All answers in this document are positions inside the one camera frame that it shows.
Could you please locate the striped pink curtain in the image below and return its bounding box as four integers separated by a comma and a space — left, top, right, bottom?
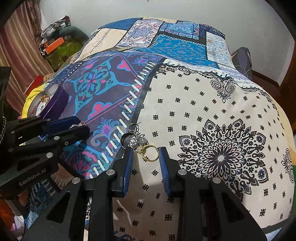
1, 1, 53, 113

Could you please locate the blue patchwork bedspread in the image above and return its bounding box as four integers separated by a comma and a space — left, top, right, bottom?
45, 18, 295, 240

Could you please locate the left hand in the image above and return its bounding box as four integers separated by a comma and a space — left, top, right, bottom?
14, 189, 30, 209

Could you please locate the pile of clothes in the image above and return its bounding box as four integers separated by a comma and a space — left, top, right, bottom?
40, 15, 71, 38

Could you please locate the orange left sleeve forearm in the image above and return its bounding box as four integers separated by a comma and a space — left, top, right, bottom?
0, 199, 15, 229

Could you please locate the yellow cartoon blanket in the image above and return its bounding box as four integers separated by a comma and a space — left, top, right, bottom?
21, 84, 46, 118

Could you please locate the red book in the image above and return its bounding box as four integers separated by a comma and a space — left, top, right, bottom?
23, 75, 44, 96

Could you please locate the gold ring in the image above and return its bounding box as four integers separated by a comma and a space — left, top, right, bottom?
136, 143, 161, 163

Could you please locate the orange box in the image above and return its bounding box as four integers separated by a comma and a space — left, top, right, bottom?
44, 37, 65, 55

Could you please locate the dark blue bag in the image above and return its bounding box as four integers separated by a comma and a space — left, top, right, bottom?
231, 47, 252, 81

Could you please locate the heart-shaped purple jewelry box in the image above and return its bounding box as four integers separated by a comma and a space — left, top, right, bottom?
28, 84, 69, 120

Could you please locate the gold red bangle bracelet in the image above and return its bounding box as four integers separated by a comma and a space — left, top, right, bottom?
34, 94, 50, 115

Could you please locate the silver ornate earring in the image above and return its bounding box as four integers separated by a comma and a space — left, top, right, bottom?
120, 122, 149, 151

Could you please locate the green patterned storage box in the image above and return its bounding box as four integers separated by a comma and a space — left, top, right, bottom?
46, 40, 83, 71

